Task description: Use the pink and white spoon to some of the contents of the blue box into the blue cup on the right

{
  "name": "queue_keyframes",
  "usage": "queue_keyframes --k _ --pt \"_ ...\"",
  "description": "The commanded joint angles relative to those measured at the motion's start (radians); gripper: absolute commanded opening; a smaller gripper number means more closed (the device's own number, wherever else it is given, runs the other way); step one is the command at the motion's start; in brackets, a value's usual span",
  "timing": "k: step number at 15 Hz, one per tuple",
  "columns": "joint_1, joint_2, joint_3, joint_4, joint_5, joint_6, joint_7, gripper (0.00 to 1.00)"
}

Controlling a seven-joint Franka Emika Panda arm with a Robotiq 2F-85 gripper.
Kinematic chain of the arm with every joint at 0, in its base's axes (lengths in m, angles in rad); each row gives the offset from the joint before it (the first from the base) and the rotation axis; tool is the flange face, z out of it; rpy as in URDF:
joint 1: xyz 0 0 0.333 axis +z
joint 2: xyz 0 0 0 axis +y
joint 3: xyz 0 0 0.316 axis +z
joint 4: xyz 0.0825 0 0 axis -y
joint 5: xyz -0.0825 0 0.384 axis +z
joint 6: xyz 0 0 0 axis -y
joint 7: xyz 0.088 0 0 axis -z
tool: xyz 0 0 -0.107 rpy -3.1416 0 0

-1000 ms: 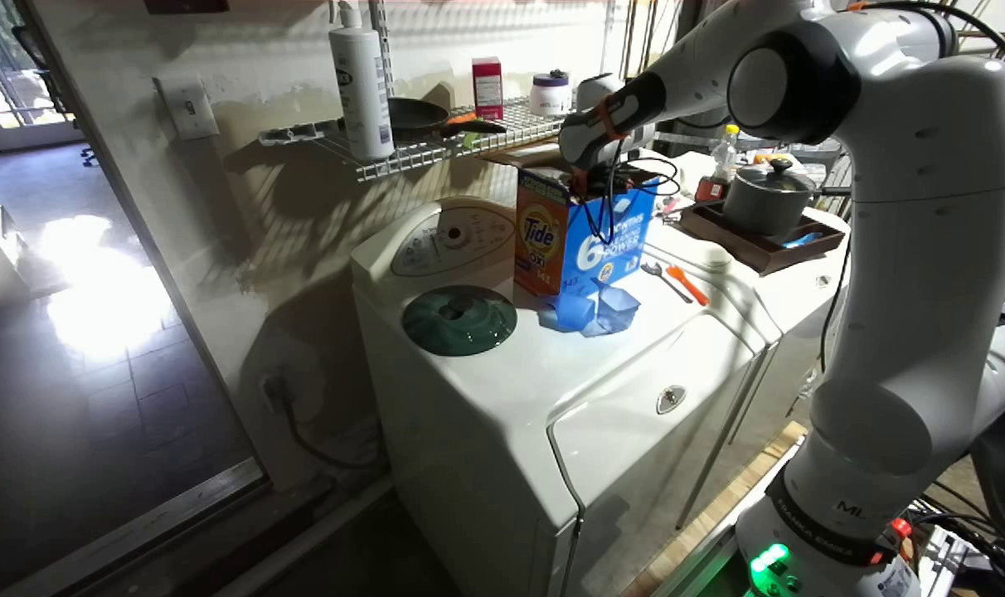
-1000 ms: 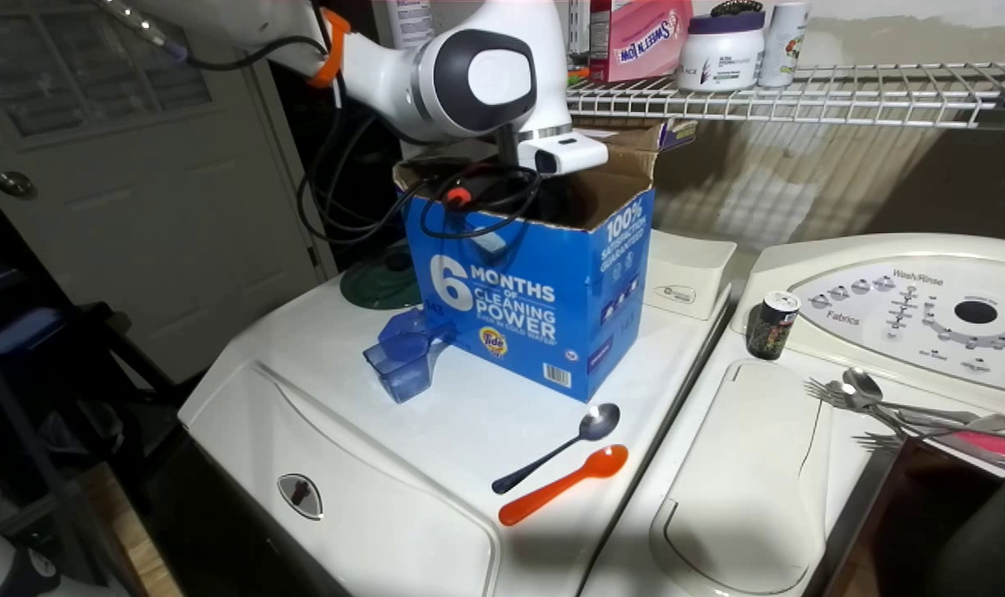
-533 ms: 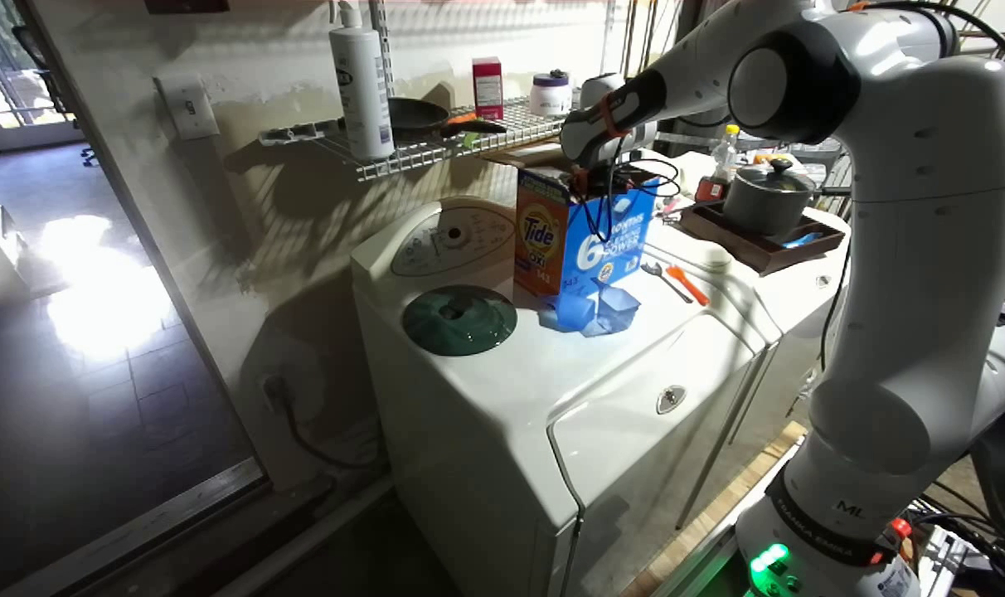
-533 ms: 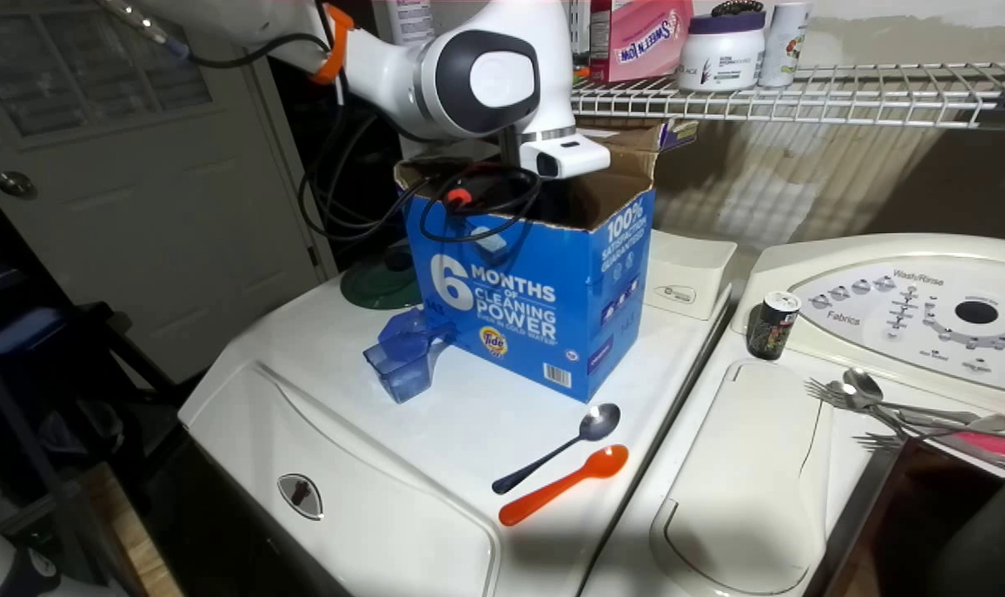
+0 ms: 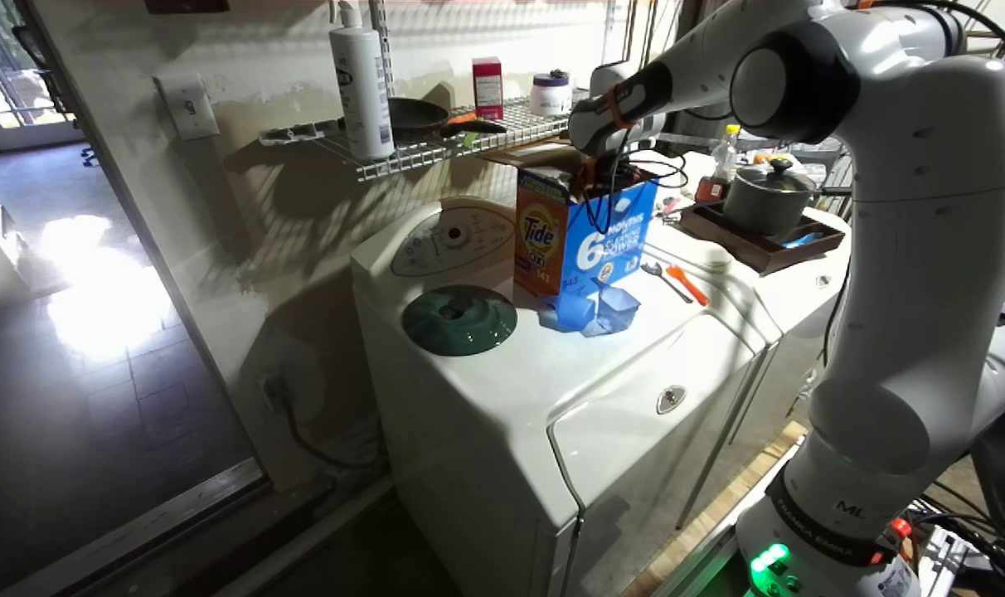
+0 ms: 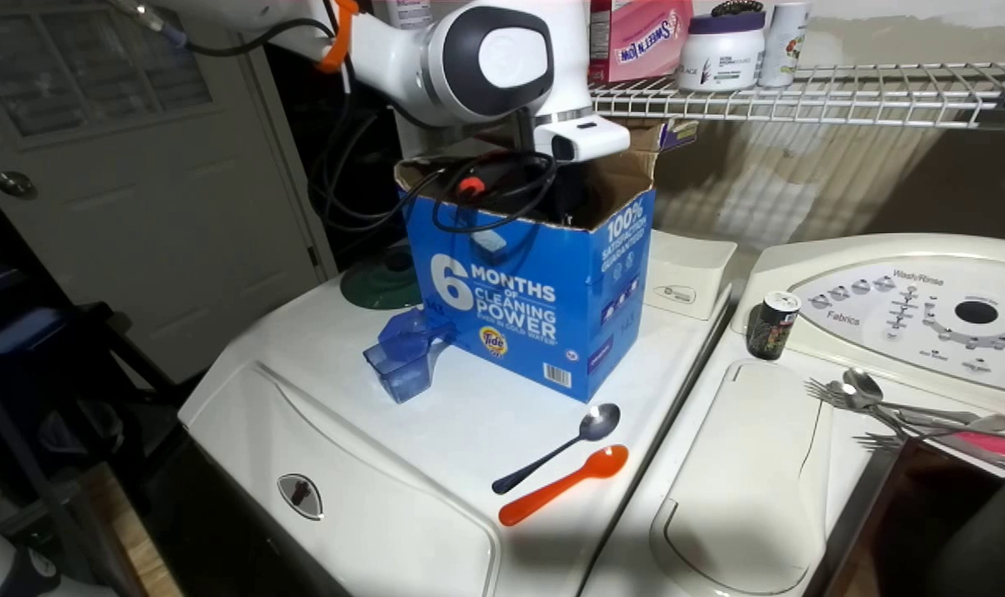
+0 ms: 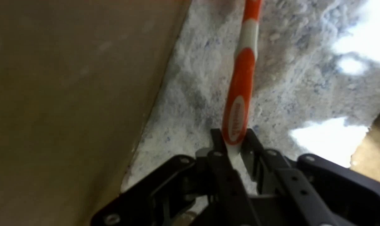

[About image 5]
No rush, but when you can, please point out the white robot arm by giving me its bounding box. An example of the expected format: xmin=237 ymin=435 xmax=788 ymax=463
xmin=566 ymin=0 xmax=1005 ymax=597

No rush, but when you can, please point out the blue plastic scoop cup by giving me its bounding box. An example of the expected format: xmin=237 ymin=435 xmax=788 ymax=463
xmin=585 ymin=287 xmax=641 ymax=339

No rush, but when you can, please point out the blue detergent box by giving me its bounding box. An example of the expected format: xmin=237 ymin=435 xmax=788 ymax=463
xmin=514 ymin=150 xmax=657 ymax=331

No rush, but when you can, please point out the black metal spoon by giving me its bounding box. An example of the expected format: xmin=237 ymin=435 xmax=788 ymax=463
xmin=643 ymin=263 xmax=692 ymax=305

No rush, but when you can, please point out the orange plastic spoon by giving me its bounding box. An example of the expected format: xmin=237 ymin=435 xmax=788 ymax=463
xmin=666 ymin=265 xmax=709 ymax=305

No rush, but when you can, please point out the green round lid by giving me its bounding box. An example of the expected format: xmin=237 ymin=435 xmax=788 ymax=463
xmin=402 ymin=284 xmax=519 ymax=356

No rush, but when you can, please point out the white washing machine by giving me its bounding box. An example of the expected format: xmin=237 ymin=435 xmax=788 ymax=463
xmin=352 ymin=200 xmax=757 ymax=597

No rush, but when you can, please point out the black frying pan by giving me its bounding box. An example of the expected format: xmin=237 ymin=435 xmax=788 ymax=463
xmin=389 ymin=100 xmax=447 ymax=141

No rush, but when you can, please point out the white jar purple lid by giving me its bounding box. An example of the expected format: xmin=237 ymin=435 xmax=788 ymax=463
xmin=527 ymin=68 xmax=572 ymax=117

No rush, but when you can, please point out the white dryer machine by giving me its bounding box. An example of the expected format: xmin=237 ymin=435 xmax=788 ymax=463
xmin=643 ymin=144 xmax=858 ymax=534

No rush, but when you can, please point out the dark wooden tray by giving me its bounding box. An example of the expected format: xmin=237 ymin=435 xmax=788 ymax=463
xmin=676 ymin=206 xmax=842 ymax=275

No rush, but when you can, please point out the grey cooking pot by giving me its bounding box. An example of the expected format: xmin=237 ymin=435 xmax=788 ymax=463
xmin=723 ymin=159 xmax=812 ymax=240

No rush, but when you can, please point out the white spray bottle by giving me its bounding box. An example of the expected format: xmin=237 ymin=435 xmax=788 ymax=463
xmin=329 ymin=0 xmax=396 ymax=161

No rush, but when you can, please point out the white wire shelf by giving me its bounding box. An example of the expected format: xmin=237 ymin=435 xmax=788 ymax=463
xmin=259 ymin=100 xmax=572 ymax=183

